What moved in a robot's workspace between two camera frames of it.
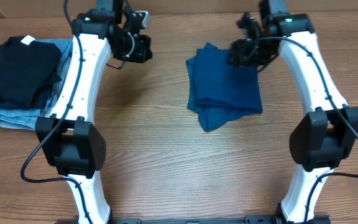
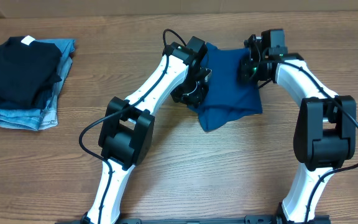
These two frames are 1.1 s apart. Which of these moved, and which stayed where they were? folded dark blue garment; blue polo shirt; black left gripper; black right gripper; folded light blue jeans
Moved: black right gripper; black left gripper
Stayed: folded dark blue garment; folded light blue jeans; blue polo shirt
